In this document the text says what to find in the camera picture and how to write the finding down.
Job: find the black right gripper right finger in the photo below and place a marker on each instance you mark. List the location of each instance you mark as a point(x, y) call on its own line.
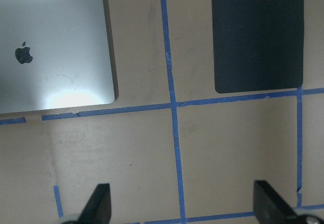
point(269, 207)

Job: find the silver laptop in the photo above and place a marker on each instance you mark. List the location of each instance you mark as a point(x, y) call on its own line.
point(54, 54)

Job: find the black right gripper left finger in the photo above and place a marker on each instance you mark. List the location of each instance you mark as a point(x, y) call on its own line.
point(98, 208)

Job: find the black mousepad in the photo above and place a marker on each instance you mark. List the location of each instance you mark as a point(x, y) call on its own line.
point(258, 45)

